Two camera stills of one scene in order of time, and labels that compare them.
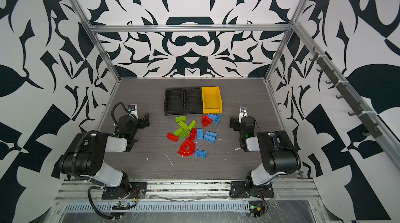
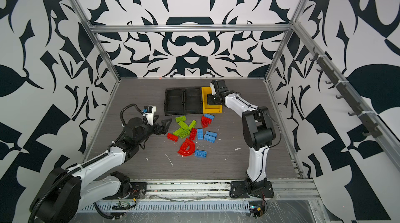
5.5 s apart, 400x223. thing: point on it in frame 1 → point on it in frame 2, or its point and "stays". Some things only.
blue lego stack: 210,136 stays
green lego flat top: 181,118 stays
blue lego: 212,116 stays
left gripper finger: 147,118 → 166,123
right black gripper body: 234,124 → 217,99
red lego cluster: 205,121 stays
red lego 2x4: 192,135 stays
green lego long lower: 178,132 stays
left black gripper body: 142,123 → 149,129
